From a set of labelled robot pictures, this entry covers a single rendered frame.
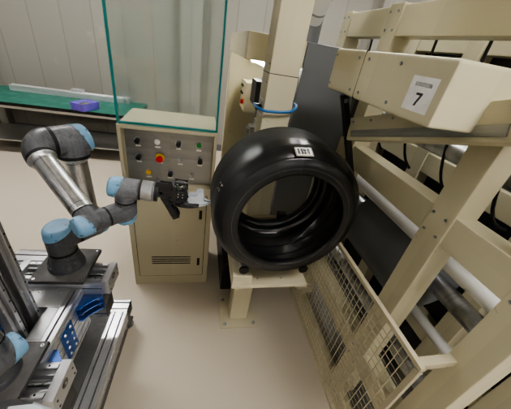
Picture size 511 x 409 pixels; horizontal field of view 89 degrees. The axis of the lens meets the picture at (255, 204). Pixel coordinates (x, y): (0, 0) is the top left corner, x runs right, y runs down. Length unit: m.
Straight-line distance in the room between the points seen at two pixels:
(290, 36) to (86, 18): 4.07
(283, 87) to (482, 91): 0.69
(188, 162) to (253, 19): 3.32
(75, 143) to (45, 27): 4.04
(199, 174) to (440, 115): 1.35
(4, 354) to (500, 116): 1.34
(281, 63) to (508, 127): 0.78
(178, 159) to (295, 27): 0.95
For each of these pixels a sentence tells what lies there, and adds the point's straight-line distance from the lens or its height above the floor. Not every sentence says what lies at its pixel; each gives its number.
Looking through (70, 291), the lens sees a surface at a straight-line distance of 1.56.
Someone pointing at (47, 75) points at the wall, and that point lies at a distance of 5.35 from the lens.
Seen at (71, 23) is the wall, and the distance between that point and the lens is 5.08.
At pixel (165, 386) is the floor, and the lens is 1.90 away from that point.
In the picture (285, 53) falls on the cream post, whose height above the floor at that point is 1.74.
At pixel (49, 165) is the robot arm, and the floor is 1.28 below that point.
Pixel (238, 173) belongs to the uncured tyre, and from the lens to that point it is 0.88.
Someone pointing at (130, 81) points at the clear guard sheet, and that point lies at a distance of 1.60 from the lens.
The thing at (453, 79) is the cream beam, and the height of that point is 1.74.
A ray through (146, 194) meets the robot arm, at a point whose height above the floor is 1.24.
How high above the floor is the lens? 1.74
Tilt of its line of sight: 31 degrees down
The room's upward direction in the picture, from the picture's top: 10 degrees clockwise
